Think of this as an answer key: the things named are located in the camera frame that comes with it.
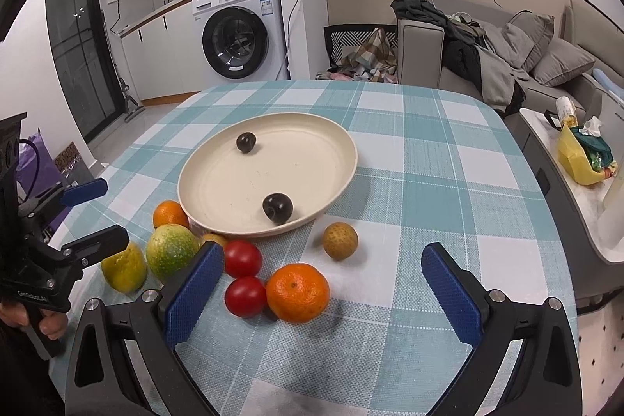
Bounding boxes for yellow bag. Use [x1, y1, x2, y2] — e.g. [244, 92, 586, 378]
[557, 124, 617, 185]

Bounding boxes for large orange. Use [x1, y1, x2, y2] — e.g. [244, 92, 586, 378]
[266, 263, 331, 323]

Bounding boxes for white kitchen counter cabinet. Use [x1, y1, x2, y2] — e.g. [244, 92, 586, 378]
[119, 0, 206, 102]

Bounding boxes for light blue item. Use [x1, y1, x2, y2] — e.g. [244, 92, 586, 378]
[592, 70, 624, 100]

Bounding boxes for teal checked tablecloth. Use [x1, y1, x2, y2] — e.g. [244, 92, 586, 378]
[49, 80, 581, 416]

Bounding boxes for small orange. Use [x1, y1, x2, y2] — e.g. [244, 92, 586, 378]
[153, 200, 190, 230]

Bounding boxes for dark jacket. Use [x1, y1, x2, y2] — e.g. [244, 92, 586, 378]
[391, 0, 461, 24]

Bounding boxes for cream round plate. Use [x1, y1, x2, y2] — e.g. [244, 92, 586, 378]
[177, 113, 358, 237]

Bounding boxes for grey and black clothing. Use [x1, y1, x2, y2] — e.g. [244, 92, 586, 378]
[441, 19, 527, 115]

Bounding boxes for purple bag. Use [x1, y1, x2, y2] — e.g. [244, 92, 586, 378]
[17, 131, 74, 241]

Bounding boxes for black glass door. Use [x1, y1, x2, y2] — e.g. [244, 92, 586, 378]
[45, 0, 124, 144]

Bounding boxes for white bottle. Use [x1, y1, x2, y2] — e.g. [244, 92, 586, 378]
[556, 96, 586, 127]

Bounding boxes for black patterned basket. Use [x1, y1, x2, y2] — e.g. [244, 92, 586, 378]
[323, 24, 398, 73]

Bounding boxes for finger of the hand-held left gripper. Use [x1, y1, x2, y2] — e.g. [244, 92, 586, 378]
[19, 178, 109, 222]
[46, 224, 130, 273]

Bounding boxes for speckled brown round fruit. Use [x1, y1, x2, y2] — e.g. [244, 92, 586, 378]
[323, 222, 359, 261]

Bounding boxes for plaid cloth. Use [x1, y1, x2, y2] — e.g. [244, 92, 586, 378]
[341, 27, 398, 81]

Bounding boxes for person's left hand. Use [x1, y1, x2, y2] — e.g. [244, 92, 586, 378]
[0, 299, 69, 341]

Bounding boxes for yellow-green citrus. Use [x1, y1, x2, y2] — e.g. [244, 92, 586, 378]
[101, 242, 148, 292]

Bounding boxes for grey sofa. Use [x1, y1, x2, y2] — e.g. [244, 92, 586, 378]
[396, 0, 624, 124]

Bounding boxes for large green citrus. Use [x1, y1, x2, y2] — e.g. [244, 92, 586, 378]
[145, 224, 201, 283]

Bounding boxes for dark patterned box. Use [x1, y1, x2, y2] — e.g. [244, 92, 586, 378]
[55, 143, 82, 174]

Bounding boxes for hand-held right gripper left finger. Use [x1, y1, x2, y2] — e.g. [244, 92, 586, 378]
[65, 241, 226, 416]

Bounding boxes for white side table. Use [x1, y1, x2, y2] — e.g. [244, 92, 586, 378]
[519, 106, 624, 261]

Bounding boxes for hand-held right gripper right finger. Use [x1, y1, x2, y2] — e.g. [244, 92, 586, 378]
[420, 243, 584, 416]

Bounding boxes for white washing machine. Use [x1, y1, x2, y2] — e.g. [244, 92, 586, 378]
[191, 0, 288, 81]

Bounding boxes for grey cushion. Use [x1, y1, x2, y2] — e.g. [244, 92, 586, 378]
[502, 11, 555, 71]
[531, 37, 596, 88]

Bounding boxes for red tomato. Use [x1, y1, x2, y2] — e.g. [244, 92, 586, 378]
[225, 276, 267, 318]
[223, 240, 263, 278]

